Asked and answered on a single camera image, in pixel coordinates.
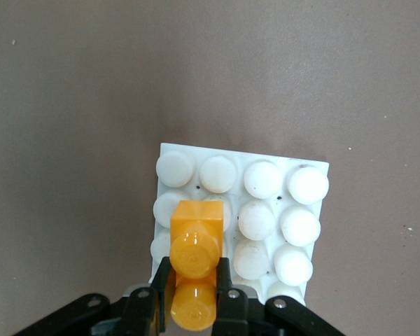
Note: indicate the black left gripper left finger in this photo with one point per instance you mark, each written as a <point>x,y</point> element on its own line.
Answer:
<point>140,315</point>

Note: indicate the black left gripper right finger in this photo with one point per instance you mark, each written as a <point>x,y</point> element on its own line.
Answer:
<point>231,315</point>

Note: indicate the yellow two-stud block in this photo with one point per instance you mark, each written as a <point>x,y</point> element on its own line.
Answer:
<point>196,252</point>

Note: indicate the white studded base plate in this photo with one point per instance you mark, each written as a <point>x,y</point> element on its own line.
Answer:
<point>266,217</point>

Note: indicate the brown table cover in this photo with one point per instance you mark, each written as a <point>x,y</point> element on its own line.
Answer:
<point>73,140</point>

